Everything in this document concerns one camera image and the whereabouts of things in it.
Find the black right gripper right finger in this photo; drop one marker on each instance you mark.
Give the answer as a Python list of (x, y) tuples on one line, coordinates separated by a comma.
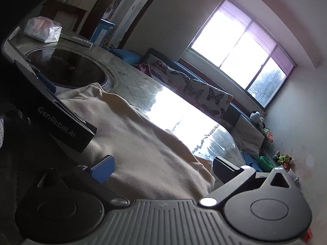
[(234, 179)]

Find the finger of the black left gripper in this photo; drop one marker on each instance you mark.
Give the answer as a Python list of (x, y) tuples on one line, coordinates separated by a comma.
[(32, 80)]

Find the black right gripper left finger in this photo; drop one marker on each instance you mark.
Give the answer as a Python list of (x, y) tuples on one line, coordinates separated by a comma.
[(101, 172)]

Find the cream beige garment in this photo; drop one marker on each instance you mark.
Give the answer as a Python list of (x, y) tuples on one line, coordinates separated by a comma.
[(150, 162)]

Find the round black induction cooktop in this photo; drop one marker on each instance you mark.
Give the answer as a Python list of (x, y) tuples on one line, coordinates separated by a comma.
[(69, 69)]

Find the green plastic basin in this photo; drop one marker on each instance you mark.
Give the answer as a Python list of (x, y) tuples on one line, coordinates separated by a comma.
[(264, 164)]

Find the grey plain cushion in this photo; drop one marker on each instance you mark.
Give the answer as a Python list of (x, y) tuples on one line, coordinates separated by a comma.
[(247, 137)]

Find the brown plush toys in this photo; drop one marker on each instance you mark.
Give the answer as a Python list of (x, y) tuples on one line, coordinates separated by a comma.
[(283, 160)]

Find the blue corner sofa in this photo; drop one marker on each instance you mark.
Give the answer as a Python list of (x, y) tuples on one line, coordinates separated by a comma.
[(233, 112)]

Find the remote control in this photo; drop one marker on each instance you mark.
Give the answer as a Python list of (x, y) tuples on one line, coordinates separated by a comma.
[(77, 40)]

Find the clear plastic storage box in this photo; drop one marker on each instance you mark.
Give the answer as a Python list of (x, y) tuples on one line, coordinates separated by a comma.
[(292, 179)]

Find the tissue pack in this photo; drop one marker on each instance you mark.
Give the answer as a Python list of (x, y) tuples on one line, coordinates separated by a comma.
[(43, 29)]

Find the white plush toy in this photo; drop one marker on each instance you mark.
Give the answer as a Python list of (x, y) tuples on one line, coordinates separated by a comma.
[(257, 120)]

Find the blue white box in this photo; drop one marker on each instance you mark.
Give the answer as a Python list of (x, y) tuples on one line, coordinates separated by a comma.
[(102, 30)]

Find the dark wooden cabinet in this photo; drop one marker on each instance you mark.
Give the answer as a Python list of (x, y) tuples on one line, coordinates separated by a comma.
[(67, 15)]

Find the large butterfly print cushion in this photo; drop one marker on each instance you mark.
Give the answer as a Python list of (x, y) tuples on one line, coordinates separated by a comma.
[(208, 99)]

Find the red plastic stool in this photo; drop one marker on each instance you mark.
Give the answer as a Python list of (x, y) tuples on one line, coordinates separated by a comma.
[(308, 235)]

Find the purple cloth on sofa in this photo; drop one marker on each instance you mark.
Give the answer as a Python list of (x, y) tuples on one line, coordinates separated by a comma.
[(144, 68)]

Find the small butterfly print cushion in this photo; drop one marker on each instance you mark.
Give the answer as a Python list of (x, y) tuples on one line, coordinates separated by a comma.
[(159, 69)]

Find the window with metal frame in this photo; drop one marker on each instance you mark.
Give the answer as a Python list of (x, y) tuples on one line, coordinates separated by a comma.
[(233, 44)]

